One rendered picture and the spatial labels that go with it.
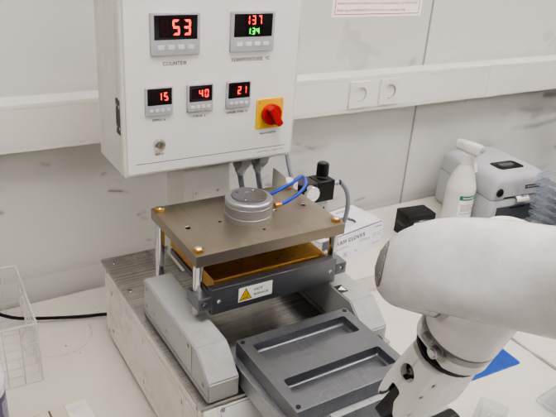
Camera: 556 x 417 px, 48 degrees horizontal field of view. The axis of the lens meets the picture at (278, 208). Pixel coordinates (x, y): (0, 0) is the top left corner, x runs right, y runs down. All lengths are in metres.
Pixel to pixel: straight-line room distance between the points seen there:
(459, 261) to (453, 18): 1.42
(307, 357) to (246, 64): 0.50
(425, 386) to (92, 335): 0.84
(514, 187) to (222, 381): 1.16
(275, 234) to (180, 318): 0.19
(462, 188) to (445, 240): 1.26
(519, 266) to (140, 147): 0.71
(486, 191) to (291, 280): 0.93
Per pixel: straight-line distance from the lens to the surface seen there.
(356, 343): 0.96
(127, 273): 1.23
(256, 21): 1.09
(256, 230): 0.99
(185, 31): 1.03
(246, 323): 1.09
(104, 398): 1.23
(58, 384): 1.27
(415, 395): 0.71
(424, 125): 1.93
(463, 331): 0.64
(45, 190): 1.42
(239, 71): 1.10
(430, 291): 0.53
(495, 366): 1.41
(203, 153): 1.11
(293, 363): 0.91
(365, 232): 1.60
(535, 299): 0.49
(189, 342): 0.94
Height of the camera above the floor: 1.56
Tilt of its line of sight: 25 degrees down
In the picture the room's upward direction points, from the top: 4 degrees clockwise
